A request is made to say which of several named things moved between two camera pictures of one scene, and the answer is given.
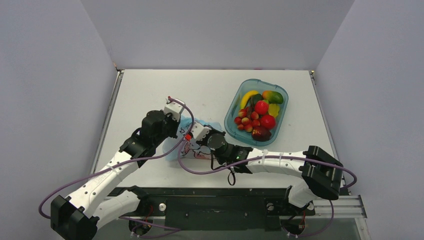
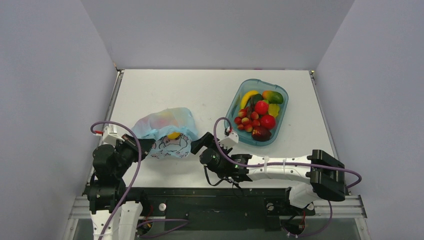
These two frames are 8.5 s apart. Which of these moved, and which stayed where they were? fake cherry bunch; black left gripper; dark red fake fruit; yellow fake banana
Moved: black left gripper
Stayed: fake cherry bunch; dark red fake fruit; yellow fake banana
